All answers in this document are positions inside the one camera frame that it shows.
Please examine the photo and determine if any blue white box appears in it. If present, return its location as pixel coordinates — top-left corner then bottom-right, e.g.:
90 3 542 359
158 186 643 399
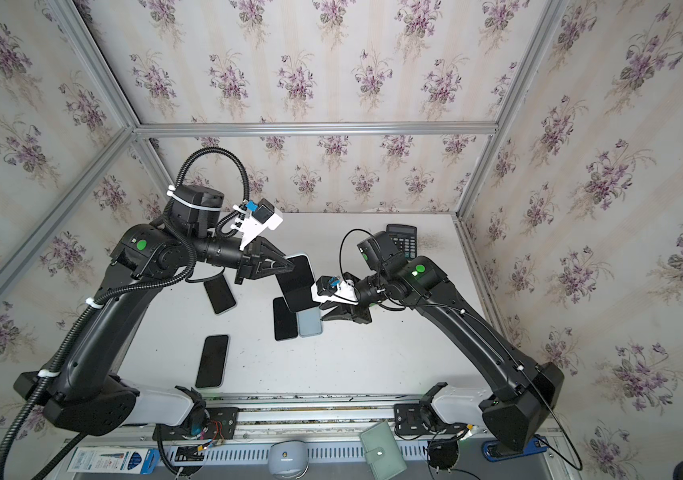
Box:
66 447 160 475

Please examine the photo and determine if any black desk calculator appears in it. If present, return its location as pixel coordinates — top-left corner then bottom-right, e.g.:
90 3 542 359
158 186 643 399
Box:
387 224 417 259

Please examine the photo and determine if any grey round device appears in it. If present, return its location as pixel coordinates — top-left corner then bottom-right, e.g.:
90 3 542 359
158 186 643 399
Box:
267 440 309 479

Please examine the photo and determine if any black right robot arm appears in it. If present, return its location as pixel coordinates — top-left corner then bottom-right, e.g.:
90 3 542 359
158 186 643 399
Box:
310 231 565 456

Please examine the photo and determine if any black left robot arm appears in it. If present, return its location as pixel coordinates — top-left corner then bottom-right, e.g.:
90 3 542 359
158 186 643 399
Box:
0 147 293 479

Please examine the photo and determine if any black round puck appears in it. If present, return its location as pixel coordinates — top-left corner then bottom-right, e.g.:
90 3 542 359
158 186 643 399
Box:
427 440 459 472

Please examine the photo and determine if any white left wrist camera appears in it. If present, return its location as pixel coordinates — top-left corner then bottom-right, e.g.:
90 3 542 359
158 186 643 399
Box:
233 198 283 251

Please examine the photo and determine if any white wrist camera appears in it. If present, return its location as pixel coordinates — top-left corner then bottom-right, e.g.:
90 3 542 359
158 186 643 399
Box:
233 198 283 251
310 276 359 305

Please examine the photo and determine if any light blue phone case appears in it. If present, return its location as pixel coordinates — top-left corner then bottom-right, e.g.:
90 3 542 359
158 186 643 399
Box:
296 307 323 338

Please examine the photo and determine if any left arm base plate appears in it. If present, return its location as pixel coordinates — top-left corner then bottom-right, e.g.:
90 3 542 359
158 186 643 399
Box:
152 407 239 442

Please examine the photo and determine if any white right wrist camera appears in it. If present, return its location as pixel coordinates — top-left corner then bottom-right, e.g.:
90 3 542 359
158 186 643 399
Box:
310 276 359 305

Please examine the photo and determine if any white perforated cable tray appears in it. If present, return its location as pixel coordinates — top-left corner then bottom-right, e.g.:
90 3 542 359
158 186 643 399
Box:
172 441 433 468

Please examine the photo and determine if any black phone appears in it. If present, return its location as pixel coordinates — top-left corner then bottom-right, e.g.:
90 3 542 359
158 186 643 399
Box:
195 335 229 388
203 273 237 315

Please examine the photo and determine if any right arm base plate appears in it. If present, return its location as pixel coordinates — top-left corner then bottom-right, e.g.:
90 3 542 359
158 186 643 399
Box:
393 402 473 438

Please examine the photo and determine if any green wallet pouch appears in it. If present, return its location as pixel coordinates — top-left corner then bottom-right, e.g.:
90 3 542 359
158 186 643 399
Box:
359 422 407 480

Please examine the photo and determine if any blue handheld device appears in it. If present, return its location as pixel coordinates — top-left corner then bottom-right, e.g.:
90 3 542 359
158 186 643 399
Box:
481 438 547 462

